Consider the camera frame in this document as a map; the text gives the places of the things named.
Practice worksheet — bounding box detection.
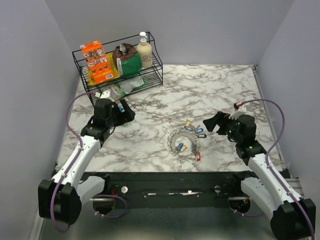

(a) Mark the cream pump lotion bottle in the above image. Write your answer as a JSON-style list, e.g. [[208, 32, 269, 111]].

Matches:
[[136, 31, 153, 68]]

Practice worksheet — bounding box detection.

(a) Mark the yellow key tag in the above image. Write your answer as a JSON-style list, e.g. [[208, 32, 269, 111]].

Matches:
[[184, 119, 192, 129]]

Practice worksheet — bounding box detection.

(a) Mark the yellow packet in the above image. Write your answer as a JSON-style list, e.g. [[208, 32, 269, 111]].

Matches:
[[87, 53, 120, 86]]

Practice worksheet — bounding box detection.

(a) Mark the black wire shelf rack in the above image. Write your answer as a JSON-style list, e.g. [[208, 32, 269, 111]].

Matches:
[[72, 31, 163, 104]]

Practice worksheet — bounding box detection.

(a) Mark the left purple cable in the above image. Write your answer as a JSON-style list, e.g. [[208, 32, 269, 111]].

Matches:
[[49, 91, 128, 233]]

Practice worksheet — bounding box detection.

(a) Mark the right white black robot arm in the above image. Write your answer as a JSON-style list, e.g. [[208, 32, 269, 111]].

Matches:
[[203, 111, 316, 240]]

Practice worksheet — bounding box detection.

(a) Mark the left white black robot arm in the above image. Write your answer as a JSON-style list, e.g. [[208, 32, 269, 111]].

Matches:
[[38, 98, 136, 226]]

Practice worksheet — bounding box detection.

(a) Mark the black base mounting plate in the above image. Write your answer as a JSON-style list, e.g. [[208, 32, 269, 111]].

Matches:
[[81, 171, 251, 209]]

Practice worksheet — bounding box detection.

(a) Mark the blue key tag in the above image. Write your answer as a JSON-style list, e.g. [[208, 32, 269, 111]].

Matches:
[[195, 128, 204, 134], [175, 143, 184, 152]]

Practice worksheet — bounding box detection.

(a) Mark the red key tag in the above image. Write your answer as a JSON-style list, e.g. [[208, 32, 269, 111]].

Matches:
[[195, 151, 201, 162]]

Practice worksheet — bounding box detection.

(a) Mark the green white snack pouch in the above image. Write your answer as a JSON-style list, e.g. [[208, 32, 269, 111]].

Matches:
[[102, 76, 146, 102]]

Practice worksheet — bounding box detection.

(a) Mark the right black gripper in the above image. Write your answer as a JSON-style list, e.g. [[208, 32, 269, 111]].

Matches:
[[203, 110, 243, 144]]

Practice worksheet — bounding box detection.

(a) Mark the orange product box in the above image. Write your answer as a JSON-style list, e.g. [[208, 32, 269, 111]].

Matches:
[[80, 40, 115, 85]]

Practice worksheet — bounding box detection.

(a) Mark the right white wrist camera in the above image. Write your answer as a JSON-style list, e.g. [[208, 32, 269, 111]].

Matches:
[[228, 102, 247, 120]]

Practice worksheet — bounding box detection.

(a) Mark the brown and green bag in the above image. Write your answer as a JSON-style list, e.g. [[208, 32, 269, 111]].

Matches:
[[112, 43, 142, 78]]

